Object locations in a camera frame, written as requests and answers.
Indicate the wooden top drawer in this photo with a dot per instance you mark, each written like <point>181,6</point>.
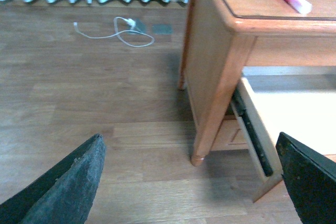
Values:
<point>299,104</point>

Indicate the grey floor outlet plate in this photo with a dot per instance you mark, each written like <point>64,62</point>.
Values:
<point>162,29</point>

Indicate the wooden drawer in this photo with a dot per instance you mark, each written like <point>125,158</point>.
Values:
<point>299,104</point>
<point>229,136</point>

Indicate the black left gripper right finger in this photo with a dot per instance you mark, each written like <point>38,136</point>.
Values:
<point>309,178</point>

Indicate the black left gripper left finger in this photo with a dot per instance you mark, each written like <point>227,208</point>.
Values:
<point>63,194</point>

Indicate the black drawer slide rail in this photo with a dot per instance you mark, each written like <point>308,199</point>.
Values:
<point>241,109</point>

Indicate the wooden lower drawer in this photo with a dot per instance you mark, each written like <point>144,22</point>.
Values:
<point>229,136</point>

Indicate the grey floor outlet cover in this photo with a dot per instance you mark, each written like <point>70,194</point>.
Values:
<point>137,26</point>

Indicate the wooden nightstand cabinet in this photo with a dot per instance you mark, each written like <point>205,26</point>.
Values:
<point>224,36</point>

